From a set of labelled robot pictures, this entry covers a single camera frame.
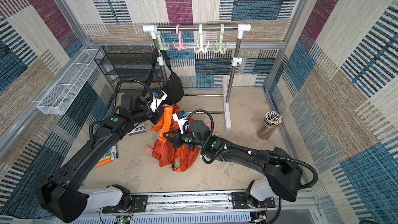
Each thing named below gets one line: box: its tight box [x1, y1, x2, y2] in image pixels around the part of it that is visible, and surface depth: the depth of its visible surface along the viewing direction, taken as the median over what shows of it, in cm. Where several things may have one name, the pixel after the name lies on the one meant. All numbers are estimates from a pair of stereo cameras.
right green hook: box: [212, 23, 229, 54], surface depth 76 cm
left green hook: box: [153, 24, 170, 51], surface depth 76 cm
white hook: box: [193, 24, 210, 54], surface depth 75 cm
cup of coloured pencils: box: [256, 110, 283, 140], surface depth 85 cm
